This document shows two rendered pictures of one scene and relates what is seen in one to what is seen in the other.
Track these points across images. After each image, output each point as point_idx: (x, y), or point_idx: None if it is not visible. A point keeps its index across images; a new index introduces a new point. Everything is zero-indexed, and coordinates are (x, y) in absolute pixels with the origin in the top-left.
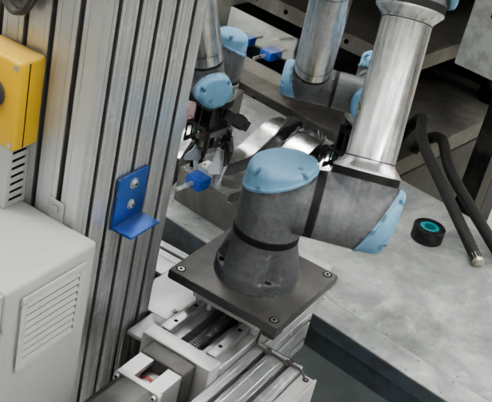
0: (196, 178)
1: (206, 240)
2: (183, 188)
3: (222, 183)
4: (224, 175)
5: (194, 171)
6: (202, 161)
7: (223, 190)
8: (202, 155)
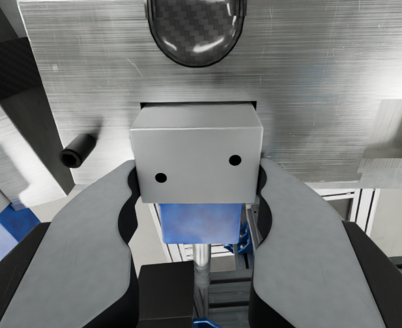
0: (209, 236)
1: (306, 183)
2: (209, 261)
3: (281, 128)
4: (231, 51)
5: (159, 205)
6: (60, 50)
7: (316, 164)
8: (130, 222)
